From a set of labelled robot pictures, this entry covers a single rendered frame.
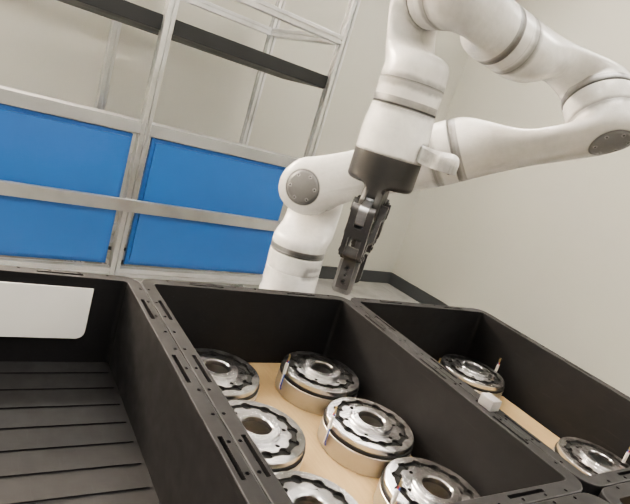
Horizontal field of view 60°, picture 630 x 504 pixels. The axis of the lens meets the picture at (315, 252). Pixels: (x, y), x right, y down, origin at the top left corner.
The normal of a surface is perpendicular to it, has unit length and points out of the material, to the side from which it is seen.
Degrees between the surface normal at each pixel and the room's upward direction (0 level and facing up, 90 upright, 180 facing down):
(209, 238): 90
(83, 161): 90
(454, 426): 90
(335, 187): 95
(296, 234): 19
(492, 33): 107
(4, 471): 0
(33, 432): 0
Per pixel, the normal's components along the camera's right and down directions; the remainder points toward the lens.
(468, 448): -0.82, -0.12
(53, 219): 0.56, 0.36
